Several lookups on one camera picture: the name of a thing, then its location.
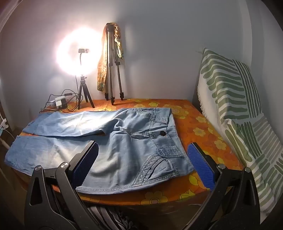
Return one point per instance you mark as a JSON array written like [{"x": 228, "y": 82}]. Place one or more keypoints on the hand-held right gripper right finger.
[{"x": 202, "y": 165}]

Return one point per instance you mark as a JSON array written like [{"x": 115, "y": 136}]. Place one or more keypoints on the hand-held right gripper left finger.
[{"x": 86, "y": 167}]

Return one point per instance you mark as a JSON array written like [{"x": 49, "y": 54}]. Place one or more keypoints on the light blue denim pants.
[{"x": 123, "y": 154}]

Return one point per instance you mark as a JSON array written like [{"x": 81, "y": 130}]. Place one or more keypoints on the orange floral tablecloth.
[{"x": 199, "y": 132}]

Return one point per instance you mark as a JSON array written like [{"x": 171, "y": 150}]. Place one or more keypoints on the black white striped cloth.
[{"x": 106, "y": 217}]

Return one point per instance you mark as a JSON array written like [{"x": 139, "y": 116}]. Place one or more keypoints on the white power strip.
[{"x": 59, "y": 101}]

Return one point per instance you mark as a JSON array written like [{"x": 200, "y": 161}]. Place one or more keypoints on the white green striped blanket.
[{"x": 232, "y": 99}]

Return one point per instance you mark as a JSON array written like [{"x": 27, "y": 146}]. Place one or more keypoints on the small black tripod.
[{"x": 83, "y": 88}]

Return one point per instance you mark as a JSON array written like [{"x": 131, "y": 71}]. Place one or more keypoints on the white clip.
[{"x": 3, "y": 123}]

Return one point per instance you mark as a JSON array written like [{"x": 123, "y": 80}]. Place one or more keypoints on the yellow green patterned scarf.
[{"x": 102, "y": 73}]

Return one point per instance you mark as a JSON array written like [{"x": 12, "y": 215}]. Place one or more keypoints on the tall black tripod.
[{"x": 110, "y": 66}]

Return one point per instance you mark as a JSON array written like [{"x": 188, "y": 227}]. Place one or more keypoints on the phone holder clamp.
[{"x": 83, "y": 51}]

